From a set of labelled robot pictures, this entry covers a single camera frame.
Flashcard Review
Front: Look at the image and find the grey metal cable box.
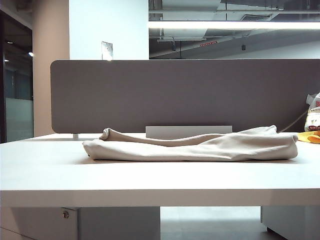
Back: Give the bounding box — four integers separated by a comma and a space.
145, 125, 233, 139

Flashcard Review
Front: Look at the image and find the metal ceiling cable tray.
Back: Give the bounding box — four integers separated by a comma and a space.
156, 36, 207, 42

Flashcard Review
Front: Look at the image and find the yellow cloth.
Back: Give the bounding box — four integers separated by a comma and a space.
296, 130, 320, 145

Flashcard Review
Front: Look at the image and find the silver wall plate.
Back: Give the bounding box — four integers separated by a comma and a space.
101, 41, 114, 61

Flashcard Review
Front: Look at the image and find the white drawer cabinet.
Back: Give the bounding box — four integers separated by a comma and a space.
0, 206, 161, 240

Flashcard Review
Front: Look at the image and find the grey fabric desk divider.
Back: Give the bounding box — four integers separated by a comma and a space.
50, 59, 320, 134

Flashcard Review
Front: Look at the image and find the white cabinet without lock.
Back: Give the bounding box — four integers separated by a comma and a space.
260, 206, 320, 240

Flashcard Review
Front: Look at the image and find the beige T-shirt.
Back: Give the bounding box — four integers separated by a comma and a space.
82, 124, 300, 163

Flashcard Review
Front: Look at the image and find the long ceiling light strip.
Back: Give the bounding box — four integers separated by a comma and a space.
148, 20, 320, 30

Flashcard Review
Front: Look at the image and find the ceiling air vent grille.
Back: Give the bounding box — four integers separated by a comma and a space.
239, 13, 273, 21

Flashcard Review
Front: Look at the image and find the white printed snack bag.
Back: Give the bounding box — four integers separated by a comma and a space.
303, 92, 320, 133

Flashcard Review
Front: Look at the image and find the dark framed glass door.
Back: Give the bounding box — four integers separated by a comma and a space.
0, 11, 35, 144

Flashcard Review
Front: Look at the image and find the grey cable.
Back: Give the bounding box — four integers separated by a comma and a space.
277, 111, 308, 133

